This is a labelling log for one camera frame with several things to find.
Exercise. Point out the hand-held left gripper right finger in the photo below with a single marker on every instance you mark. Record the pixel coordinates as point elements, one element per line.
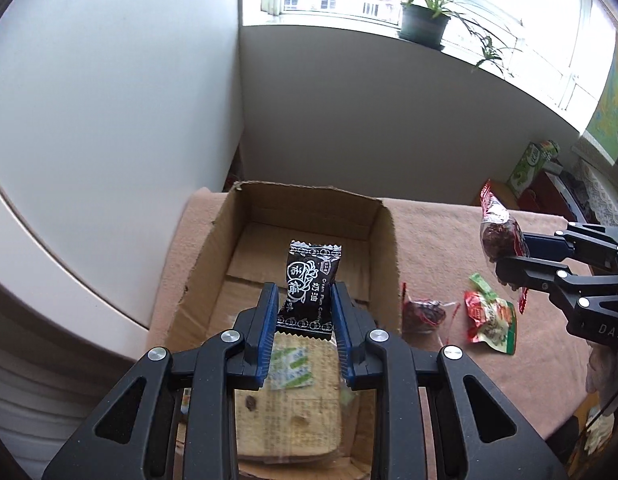
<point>341,330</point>

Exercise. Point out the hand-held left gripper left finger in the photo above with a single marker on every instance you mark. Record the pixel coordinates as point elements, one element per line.
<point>266,330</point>

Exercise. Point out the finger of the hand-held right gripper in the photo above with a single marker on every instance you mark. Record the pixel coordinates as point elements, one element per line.
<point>544,245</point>
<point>529,272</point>

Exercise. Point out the dark red date packet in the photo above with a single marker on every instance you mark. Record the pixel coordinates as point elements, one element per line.
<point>499,232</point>
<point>426,312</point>

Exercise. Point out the black candy packet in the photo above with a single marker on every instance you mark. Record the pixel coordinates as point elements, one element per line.
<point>306,285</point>

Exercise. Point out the cracker packet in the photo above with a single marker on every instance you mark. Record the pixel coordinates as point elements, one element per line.
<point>299,410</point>

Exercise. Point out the cardboard box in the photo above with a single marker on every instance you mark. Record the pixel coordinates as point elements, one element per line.
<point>299,220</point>

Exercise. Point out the dark red storage box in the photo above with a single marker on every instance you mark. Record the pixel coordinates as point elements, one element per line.
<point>549,192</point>

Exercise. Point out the green and red snack packet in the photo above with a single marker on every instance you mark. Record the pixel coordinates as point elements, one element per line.
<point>491,320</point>

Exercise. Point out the white lace cloth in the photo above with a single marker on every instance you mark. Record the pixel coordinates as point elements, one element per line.
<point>606,200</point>

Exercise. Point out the green carton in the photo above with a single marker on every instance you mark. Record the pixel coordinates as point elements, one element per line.
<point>529,162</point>

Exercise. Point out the patterned cloth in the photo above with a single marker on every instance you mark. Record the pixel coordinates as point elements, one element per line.
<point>599,432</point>

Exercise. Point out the potted spider plant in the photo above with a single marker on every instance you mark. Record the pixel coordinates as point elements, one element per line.
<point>424,22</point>

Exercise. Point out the landscape wall scroll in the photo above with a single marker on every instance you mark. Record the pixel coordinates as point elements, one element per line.
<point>611,105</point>

